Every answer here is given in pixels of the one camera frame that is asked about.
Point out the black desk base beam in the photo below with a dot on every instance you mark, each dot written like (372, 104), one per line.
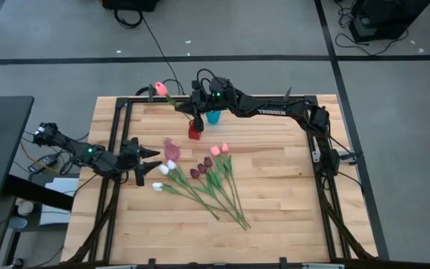
(39, 194)

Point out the grey connector box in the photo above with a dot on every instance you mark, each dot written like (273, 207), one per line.
(349, 156)

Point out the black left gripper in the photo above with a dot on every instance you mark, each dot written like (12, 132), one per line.
(131, 160)

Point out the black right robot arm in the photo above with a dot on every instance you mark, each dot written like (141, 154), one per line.
(271, 111)

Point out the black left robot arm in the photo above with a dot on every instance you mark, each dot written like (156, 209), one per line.
(69, 143)

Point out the purple glass vase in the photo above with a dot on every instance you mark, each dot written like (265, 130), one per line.
(172, 152)

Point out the blue glass vase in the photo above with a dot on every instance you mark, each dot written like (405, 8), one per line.
(213, 117)

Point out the black equipment box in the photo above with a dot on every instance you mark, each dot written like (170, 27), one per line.
(383, 18)

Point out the green tulip stem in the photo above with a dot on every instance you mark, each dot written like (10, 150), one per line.
(208, 161)

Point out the black case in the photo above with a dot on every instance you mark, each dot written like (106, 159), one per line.
(129, 3)

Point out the white round cap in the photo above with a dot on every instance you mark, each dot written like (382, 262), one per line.
(25, 208)

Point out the grey round object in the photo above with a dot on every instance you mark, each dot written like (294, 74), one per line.
(17, 223)

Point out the white artificial tulip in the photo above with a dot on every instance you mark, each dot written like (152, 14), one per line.
(171, 164)
(157, 185)
(163, 169)

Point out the red glass vase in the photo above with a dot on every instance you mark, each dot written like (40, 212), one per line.
(193, 133)

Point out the black aluminium table frame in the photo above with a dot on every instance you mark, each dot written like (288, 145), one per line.
(123, 123)

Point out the white paper sheet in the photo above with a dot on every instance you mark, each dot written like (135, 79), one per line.
(60, 187)

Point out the black power adapter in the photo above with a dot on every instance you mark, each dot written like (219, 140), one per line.
(43, 162)

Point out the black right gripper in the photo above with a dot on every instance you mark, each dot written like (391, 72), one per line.
(196, 102)

